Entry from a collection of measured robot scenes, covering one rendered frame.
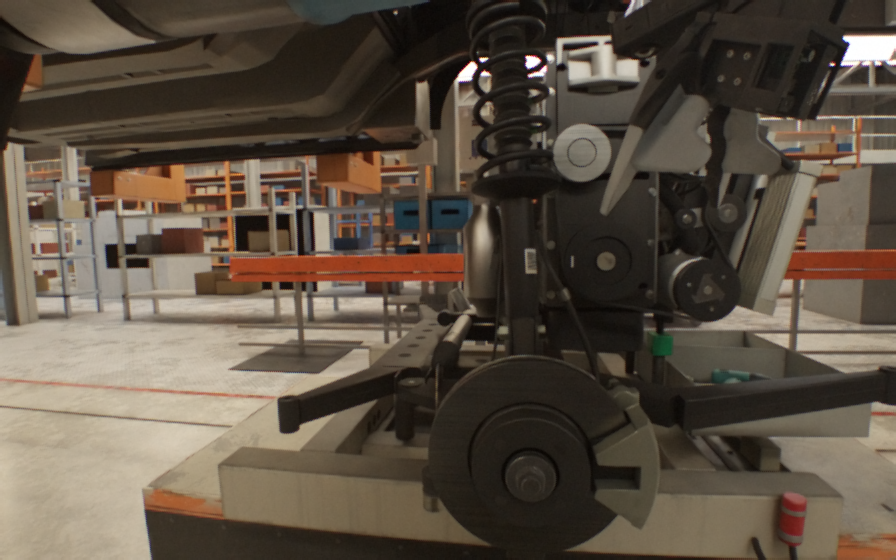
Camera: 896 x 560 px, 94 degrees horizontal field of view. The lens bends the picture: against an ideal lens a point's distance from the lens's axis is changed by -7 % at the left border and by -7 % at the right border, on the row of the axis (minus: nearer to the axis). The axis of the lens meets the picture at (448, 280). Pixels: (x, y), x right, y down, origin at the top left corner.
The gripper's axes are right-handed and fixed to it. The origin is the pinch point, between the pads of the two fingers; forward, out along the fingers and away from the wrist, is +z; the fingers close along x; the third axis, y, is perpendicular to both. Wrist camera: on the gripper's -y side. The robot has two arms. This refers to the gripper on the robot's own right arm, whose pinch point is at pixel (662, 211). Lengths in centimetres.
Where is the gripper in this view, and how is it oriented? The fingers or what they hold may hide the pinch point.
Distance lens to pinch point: 41.8
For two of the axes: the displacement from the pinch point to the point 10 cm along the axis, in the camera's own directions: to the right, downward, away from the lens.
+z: -1.6, 8.7, 4.6
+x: 8.5, -1.2, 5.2
